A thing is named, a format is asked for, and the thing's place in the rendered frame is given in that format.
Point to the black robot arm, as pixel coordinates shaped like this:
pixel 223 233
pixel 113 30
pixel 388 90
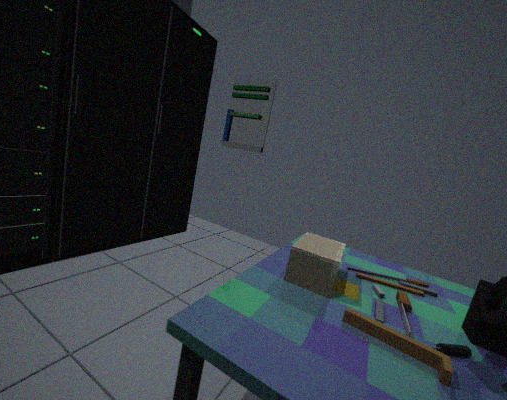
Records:
pixel 493 323

